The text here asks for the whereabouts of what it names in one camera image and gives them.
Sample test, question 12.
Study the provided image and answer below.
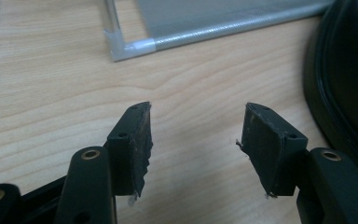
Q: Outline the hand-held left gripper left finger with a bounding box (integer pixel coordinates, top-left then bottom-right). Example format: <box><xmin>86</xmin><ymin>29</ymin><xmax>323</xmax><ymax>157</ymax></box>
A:
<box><xmin>106</xmin><ymin>101</ymin><xmax>154</xmax><ymax>199</ymax></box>

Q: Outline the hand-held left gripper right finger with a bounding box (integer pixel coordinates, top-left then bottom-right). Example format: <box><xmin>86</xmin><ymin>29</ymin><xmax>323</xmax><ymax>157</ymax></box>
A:
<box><xmin>235</xmin><ymin>102</ymin><xmax>310</xmax><ymax>199</ymax></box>

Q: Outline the black rounded case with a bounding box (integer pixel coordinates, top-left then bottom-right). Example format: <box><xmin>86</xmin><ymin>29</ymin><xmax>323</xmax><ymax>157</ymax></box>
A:
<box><xmin>302</xmin><ymin>0</ymin><xmax>358</xmax><ymax>188</ymax></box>

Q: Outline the grey mesh metal-framed rack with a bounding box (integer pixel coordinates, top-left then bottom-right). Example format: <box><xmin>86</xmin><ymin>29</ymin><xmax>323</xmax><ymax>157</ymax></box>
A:
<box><xmin>101</xmin><ymin>0</ymin><xmax>337</xmax><ymax>63</ymax></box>

